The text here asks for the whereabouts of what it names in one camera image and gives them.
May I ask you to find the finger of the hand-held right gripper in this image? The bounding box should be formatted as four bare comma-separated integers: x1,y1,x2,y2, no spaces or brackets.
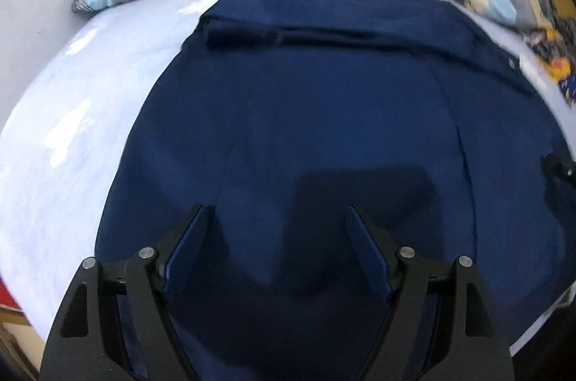
540,153,576,186

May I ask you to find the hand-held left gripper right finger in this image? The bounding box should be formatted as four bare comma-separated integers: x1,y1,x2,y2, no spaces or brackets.
344,205,516,381

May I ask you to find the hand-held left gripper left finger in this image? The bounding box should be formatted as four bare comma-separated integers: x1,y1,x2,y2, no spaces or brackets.
38,205,217,381

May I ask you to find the navy blue garment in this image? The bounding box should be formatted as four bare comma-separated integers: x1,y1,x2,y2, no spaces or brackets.
92,0,576,381

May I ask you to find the yellow and dark printed cloth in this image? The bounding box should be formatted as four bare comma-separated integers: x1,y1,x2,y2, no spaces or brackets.
522,17,576,108

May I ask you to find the red object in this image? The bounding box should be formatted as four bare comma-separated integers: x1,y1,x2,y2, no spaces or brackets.
0,280,21,312

